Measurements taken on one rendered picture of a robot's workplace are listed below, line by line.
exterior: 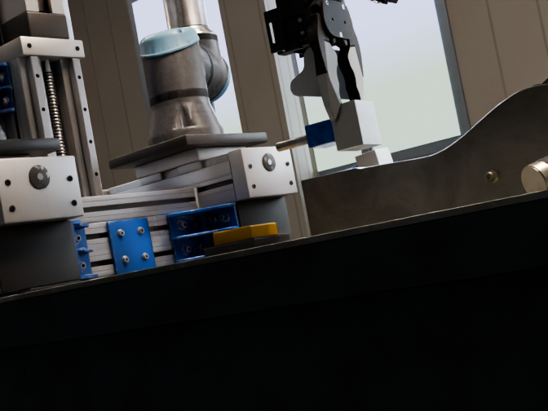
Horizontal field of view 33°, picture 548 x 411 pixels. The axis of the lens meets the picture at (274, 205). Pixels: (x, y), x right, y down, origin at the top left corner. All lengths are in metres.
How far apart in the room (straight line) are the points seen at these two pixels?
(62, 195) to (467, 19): 3.09
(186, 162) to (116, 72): 4.04
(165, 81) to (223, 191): 0.26
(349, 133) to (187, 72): 0.74
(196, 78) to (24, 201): 0.59
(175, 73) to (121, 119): 3.93
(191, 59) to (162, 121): 0.13
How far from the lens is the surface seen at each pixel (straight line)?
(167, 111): 1.78
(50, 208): 1.34
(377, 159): 1.40
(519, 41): 4.12
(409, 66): 4.35
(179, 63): 1.79
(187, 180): 1.73
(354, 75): 1.15
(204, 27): 1.97
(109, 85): 5.80
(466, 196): 1.17
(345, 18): 1.16
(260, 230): 1.15
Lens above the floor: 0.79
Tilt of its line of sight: 3 degrees up
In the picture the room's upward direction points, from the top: 11 degrees counter-clockwise
